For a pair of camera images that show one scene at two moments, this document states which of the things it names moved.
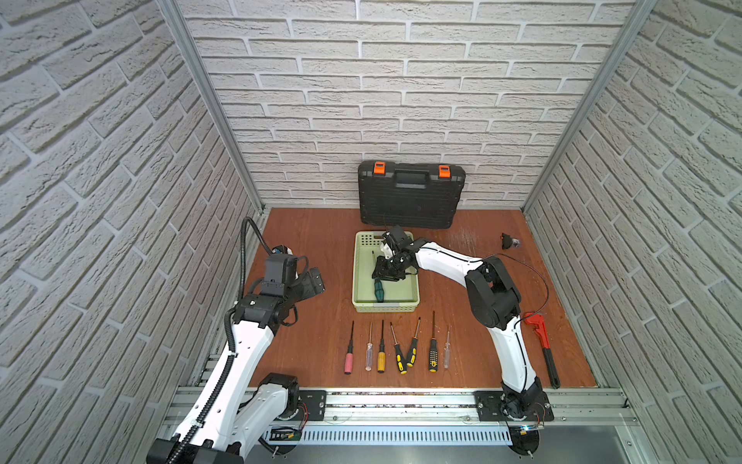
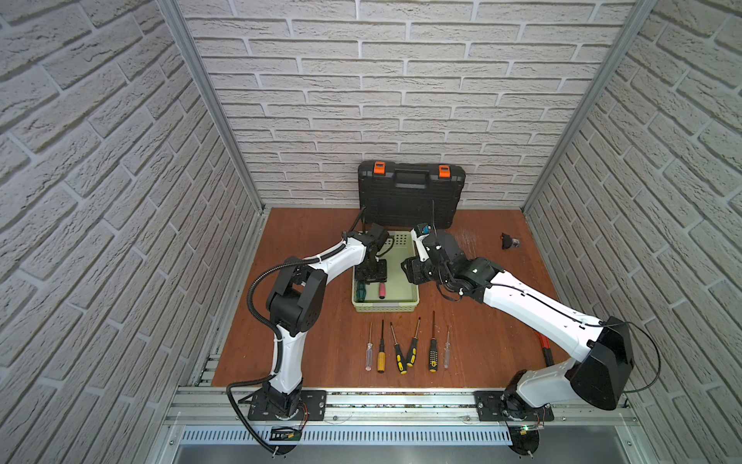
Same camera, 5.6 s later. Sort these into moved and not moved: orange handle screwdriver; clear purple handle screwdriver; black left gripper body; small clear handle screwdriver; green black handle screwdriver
Moved: green black handle screwdriver; black left gripper body
Not moved: clear purple handle screwdriver; small clear handle screwdriver; orange handle screwdriver
